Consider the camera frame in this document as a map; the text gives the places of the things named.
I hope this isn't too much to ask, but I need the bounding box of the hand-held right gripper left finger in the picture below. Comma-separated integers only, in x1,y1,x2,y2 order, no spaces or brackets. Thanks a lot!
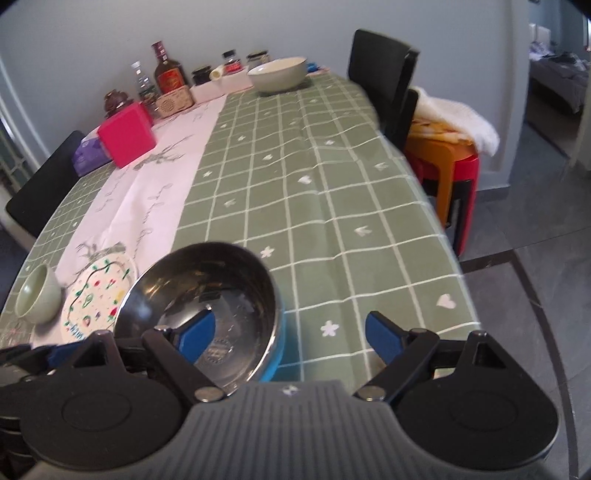
73,310,226,402

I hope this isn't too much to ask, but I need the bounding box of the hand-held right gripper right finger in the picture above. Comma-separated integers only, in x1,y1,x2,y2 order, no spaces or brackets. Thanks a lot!
354,311,509,401

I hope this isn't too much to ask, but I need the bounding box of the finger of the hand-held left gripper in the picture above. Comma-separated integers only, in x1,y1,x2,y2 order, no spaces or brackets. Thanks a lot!
0,344,87,384

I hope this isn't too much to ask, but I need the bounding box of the steel bowl with blue shell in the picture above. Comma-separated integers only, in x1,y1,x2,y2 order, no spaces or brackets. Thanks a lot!
113,241,288,384

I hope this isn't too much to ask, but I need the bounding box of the white painted plate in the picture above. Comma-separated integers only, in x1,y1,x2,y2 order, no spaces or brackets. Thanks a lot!
60,255,138,344

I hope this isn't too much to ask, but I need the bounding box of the small green ceramic bowl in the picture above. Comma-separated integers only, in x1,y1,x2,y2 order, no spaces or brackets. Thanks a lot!
14,264,64,324

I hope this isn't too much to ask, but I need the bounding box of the red plastic stool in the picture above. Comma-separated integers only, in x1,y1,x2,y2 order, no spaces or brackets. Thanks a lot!
406,152,481,257

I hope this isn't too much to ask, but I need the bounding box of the black chair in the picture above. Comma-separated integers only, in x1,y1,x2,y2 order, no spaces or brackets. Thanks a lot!
6,130,86,239
347,28,420,149

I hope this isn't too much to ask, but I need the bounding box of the green checkered tablecloth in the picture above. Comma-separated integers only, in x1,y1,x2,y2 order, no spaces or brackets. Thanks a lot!
0,69,482,385

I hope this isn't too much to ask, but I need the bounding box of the white printed table runner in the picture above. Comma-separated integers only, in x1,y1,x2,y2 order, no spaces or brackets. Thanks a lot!
30,91,230,348

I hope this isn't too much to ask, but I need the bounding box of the orange plastic stool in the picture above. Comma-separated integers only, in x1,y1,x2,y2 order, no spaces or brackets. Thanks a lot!
403,135,481,230

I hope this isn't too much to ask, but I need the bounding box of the frosted glass window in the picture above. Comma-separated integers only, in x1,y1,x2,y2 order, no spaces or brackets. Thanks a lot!
0,122,33,192

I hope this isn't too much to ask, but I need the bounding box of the purple tissue pack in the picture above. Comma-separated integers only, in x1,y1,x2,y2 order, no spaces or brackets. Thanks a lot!
71,129,114,177

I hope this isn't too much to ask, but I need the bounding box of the pink box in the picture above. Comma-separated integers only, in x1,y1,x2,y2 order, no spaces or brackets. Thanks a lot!
97,102,157,169

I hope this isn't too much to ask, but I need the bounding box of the white fluffy blanket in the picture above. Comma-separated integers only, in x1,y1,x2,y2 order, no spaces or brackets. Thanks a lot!
409,85,501,156

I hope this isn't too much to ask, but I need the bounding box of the white flat box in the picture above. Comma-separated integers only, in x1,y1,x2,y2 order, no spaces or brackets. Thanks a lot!
189,71,254,105

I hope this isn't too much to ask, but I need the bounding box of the brown lidded jar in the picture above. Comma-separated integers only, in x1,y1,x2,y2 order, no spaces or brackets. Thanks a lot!
102,90,136,120

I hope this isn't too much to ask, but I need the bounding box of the clear glass bottle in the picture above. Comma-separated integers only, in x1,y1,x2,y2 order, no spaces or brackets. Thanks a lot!
130,62,158,116

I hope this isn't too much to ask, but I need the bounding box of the dark bottle with red label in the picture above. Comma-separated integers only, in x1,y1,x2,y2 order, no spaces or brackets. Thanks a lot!
151,41,188,96

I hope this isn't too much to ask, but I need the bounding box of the large cream bowl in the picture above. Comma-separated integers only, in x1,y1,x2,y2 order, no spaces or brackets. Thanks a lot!
247,56,308,94

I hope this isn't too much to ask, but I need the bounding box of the bed with clothes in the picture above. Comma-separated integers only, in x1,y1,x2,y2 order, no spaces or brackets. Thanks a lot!
527,23,591,114

